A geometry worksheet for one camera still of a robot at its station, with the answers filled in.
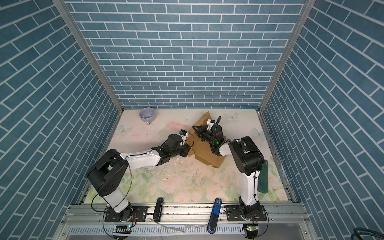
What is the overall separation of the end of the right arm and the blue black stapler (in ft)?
0.80

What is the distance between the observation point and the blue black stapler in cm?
71

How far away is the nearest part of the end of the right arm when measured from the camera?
30.7 inches
